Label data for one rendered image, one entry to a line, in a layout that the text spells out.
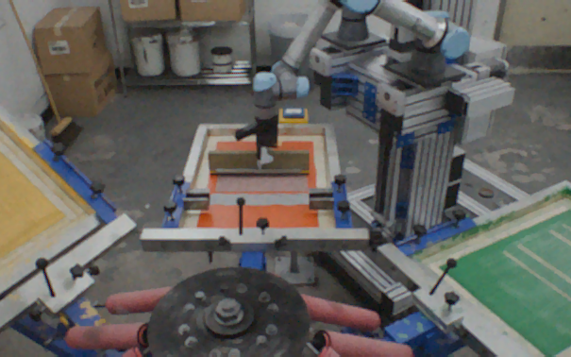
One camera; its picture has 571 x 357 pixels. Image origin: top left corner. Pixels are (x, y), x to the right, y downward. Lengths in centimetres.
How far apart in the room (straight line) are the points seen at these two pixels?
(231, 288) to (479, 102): 150
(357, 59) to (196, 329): 184
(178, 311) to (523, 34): 526
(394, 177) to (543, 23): 356
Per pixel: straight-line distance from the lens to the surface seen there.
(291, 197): 198
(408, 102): 222
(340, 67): 260
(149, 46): 526
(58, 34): 489
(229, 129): 241
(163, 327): 106
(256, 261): 159
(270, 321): 105
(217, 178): 212
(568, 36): 619
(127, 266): 329
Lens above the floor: 207
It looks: 32 degrees down
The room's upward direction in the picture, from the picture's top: 1 degrees counter-clockwise
